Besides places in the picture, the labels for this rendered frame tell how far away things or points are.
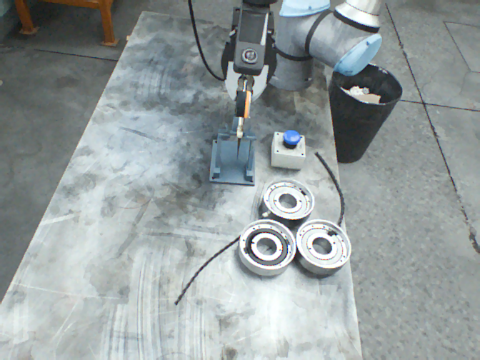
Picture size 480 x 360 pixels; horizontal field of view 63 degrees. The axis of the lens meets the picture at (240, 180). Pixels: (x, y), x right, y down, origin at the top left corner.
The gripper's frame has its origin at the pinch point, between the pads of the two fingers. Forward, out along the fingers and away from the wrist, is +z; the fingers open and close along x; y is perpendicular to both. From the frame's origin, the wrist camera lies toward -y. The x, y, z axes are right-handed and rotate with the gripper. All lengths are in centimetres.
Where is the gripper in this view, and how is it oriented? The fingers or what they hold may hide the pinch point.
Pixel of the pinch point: (243, 98)
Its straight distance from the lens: 75.4
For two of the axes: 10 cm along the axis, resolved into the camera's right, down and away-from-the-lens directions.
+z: -1.1, 6.4, 7.6
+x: -9.9, -0.8, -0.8
